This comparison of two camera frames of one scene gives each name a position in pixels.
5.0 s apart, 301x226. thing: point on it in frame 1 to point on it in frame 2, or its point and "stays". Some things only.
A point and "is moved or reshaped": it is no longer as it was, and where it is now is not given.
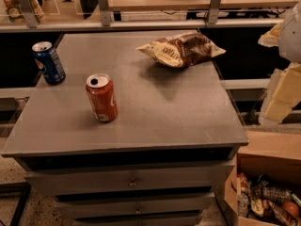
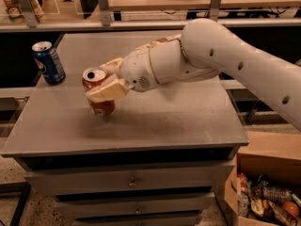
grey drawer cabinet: [159, 162] stays
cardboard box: [275, 154] stays
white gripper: [292, 35] to [136, 70]
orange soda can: [103, 98] is moved or reshaped
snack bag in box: [263, 190] stays
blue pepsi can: [48, 62] stays
